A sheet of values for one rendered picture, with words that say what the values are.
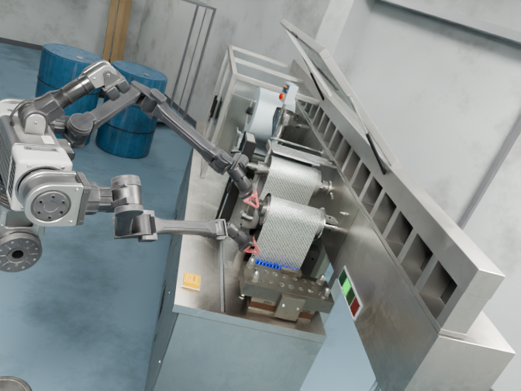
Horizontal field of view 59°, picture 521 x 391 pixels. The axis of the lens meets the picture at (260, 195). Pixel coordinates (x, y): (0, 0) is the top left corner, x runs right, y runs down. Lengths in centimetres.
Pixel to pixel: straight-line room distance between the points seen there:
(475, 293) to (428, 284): 18
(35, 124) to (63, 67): 354
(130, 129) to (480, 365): 429
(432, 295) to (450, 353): 18
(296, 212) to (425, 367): 89
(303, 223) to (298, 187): 25
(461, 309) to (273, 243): 96
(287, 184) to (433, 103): 222
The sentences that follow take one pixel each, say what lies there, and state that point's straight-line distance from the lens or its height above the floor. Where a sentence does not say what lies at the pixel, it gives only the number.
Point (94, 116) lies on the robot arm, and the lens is 176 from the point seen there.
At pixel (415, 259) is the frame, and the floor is 149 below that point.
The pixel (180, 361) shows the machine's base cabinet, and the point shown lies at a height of 61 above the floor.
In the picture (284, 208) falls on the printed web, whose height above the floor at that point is 130.
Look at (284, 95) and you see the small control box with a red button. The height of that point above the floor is 165.
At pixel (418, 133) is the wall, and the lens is 420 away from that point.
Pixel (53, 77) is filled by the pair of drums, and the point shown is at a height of 69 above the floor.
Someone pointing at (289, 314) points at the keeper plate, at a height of 94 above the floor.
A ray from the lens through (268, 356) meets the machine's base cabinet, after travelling 210.
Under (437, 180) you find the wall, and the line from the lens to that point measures 407.
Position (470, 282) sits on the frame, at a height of 161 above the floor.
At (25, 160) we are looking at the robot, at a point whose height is 152.
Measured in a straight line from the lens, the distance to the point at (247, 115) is 289.
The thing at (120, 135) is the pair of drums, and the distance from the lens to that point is 518.
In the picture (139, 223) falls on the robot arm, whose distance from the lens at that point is 168.
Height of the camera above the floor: 208
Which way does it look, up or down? 23 degrees down
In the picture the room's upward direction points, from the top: 21 degrees clockwise
